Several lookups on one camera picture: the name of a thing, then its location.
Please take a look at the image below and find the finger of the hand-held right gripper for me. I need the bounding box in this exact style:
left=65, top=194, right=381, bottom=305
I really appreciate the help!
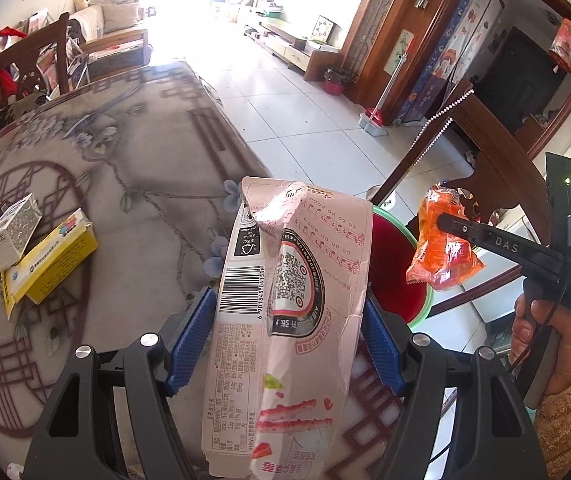
left=437, top=211, right=567, bottom=282

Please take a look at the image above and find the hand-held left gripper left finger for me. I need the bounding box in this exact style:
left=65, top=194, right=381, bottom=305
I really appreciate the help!
left=23, top=287, right=217, bottom=480

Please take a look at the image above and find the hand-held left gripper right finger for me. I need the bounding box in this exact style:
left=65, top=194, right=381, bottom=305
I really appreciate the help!
left=363, top=294, right=549, bottom=480

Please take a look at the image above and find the orange plastic wrapper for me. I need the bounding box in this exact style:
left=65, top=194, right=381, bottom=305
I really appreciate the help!
left=405, top=185, right=486, bottom=292

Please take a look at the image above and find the red bin with green rim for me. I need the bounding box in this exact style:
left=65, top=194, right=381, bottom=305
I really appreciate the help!
left=365, top=202, right=436, bottom=326

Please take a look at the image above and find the pink tissue wrapper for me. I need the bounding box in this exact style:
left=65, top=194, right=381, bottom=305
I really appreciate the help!
left=202, top=176, right=373, bottom=480

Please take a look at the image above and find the yellow and white box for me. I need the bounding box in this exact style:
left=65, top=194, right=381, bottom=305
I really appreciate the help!
left=3, top=208, right=99, bottom=321

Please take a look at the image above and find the person's right hand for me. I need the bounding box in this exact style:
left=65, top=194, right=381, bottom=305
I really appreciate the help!
left=510, top=294, right=571, bottom=397

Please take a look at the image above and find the dark wooden dining chair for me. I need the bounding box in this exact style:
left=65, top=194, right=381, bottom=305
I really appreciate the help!
left=0, top=12, right=71, bottom=111
left=365, top=91, right=559, bottom=321

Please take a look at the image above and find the red hanging decoration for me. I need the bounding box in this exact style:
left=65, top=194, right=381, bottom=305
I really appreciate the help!
left=548, top=17, right=571, bottom=75

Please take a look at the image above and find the red and white dustpan set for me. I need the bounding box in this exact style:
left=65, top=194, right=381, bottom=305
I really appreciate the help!
left=358, top=52, right=406, bottom=137

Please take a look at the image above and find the blue printed door curtain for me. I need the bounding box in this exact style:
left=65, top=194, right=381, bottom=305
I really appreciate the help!
left=399, top=0, right=503, bottom=126

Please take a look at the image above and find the white milk carton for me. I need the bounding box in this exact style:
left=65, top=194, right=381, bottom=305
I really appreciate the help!
left=0, top=194, right=42, bottom=275

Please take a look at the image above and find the small red waste bin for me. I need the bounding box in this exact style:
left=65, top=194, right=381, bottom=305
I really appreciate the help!
left=321, top=67, right=353, bottom=97

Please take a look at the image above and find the colourful geometric framed picture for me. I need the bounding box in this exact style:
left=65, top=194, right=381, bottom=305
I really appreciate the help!
left=308, top=16, right=336, bottom=46

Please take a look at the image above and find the floral seat cushion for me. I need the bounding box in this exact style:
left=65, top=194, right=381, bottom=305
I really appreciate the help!
left=0, top=92, right=49, bottom=146

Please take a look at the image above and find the low television cabinet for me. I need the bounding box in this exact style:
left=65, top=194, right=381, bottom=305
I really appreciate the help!
left=243, top=7, right=346, bottom=81

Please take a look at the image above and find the wooden sofa with cushions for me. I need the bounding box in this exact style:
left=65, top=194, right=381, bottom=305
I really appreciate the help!
left=68, top=0, right=154, bottom=81

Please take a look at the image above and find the white wire rack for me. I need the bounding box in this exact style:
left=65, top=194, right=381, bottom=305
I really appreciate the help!
left=0, top=7, right=91, bottom=111

